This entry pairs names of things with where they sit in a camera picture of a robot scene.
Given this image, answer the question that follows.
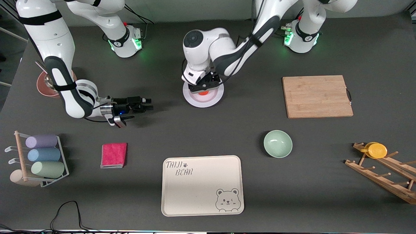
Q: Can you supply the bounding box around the light green bowl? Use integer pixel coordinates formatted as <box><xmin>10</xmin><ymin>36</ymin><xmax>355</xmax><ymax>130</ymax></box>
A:
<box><xmin>263</xmin><ymin>130</ymin><xmax>293</xmax><ymax>159</ymax></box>

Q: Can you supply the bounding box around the black right arm base cable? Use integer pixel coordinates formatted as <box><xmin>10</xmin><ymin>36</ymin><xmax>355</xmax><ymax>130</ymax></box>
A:
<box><xmin>122</xmin><ymin>4</ymin><xmax>155</xmax><ymax>42</ymax></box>

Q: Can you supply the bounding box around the pink folded cloth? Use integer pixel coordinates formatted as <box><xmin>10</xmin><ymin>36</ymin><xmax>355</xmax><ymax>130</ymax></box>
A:
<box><xmin>100</xmin><ymin>143</ymin><xmax>128</xmax><ymax>169</ymax></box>

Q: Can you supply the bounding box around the black looped cable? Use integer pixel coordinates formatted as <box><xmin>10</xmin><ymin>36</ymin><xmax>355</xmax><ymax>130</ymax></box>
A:
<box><xmin>50</xmin><ymin>201</ymin><xmax>98</xmax><ymax>232</ymax></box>

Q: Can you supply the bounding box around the white wire cup rack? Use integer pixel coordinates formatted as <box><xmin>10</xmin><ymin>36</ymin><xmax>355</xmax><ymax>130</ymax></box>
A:
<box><xmin>5</xmin><ymin>131</ymin><xmax>70</xmax><ymax>188</ymax></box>

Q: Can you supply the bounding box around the pink bowl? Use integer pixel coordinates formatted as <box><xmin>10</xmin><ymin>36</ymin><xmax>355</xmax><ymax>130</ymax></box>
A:
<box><xmin>36</xmin><ymin>70</ymin><xmax>78</xmax><ymax>98</ymax></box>

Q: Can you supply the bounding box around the beige tray with bear print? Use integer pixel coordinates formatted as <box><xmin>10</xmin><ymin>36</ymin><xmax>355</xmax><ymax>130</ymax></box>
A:
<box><xmin>161</xmin><ymin>155</ymin><xmax>244</xmax><ymax>217</ymax></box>

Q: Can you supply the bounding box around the wooden peg drying rack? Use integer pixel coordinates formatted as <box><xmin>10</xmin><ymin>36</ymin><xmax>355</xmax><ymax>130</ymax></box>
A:
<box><xmin>344</xmin><ymin>142</ymin><xmax>416</xmax><ymax>205</ymax></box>

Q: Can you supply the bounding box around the green cup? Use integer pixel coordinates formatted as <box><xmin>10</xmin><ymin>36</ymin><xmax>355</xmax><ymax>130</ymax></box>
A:
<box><xmin>31</xmin><ymin>161</ymin><xmax>65</xmax><ymax>179</ymax></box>

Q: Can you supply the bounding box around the white round plate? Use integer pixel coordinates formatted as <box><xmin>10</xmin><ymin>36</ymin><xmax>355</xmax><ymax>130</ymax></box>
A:
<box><xmin>183</xmin><ymin>81</ymin><xmax>225</xmax><ymax>108</ymax></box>

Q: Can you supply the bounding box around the purple cup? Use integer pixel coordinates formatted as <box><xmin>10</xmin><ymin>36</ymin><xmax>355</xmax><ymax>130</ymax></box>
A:
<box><xmin>25</xmin><ymin>135</ymin><xmax>58</xmax><ymax>149</ymax></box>

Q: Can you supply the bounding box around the wooden cutting board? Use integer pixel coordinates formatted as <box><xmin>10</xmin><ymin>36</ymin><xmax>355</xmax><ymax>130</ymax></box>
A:
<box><xmin>282</xmin><ymin>75</ymin><xmax>354</xmax><ymax>119</ymax></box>

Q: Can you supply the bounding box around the yellow mug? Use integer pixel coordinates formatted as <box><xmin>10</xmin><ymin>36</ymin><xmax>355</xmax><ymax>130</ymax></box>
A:
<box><xmin>360</xmin><ymin>142</ymin><xmax>388</xmax><ymax>159</ymax></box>

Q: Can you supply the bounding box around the beige cup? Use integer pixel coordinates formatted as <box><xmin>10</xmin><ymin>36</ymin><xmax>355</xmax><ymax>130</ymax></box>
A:
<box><xmin>10</xmin><ymin>169</ymin><xmax>41</xmax><ymax>187</ymax></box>

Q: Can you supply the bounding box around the blue cup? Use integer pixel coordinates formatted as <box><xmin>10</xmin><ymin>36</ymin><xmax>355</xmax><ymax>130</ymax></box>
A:
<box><xmin>27</xmin><ymin>148</ymin><xmax>61</xmax><ymax>162</ymax></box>

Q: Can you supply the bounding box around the black left arm base cable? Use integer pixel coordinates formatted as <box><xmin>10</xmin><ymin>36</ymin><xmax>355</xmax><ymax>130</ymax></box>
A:
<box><xmin>276</xmin><ymin>24</ymin><xmax>291</xmax><ymax>37</ymax></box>

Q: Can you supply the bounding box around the metal scoop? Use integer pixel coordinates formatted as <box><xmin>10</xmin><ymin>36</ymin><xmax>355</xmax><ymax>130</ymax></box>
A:
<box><xmin>35</xmin><ymin>61</ymin><xmax>55</xmax><ymax>90</ymax></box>

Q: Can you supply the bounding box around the black arm base cable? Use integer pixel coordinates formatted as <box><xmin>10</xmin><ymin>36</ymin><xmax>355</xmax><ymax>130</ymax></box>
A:
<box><xmin>276</xmin><ymin>24</ymin><xmax>291</xmax><ymax>37</ymax></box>
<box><xmin>122</xmin><ymin>4</ymin><xmax>155</xmax><ymax>42</ymax></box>

